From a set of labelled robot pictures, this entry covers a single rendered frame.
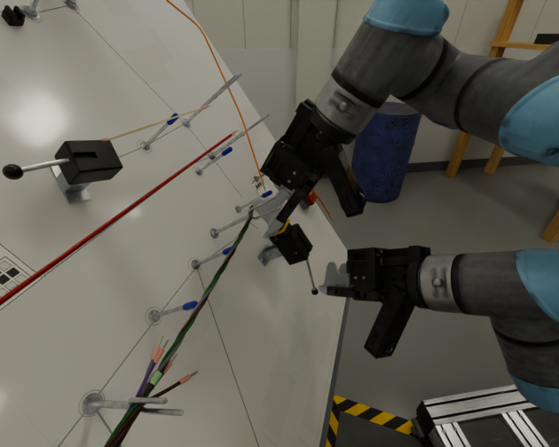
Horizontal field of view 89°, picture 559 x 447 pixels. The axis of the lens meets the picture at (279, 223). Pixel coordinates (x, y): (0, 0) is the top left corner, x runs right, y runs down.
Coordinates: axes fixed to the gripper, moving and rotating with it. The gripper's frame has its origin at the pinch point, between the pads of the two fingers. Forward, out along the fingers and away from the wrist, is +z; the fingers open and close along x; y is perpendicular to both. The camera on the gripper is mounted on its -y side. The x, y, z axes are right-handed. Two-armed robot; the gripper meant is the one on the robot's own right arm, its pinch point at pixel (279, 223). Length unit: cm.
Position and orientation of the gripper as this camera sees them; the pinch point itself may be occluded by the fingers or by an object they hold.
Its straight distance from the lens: 50.4
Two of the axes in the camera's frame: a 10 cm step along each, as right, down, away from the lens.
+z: -4.7, 6.4, 6.1
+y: -8.1, -5.8, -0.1
